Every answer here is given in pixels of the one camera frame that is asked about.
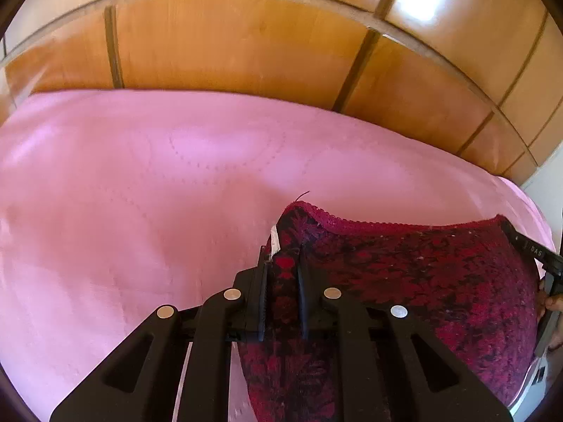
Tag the pink bed cover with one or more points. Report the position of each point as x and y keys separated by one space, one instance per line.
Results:
x=114 y=202

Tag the dark red floral knit garment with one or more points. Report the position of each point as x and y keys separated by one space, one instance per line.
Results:
x=466 y=281

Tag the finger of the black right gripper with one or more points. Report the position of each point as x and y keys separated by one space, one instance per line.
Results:
x=552 y=262

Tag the wooden panelled headboard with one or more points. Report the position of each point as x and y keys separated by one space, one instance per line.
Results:
x=481 y=79

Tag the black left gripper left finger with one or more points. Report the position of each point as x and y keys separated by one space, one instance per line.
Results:
x=175 y=364

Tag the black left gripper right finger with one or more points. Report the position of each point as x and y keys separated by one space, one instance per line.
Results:
x=389 y=368

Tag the person's right hand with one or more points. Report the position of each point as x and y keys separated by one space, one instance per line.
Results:
x=553 y=303

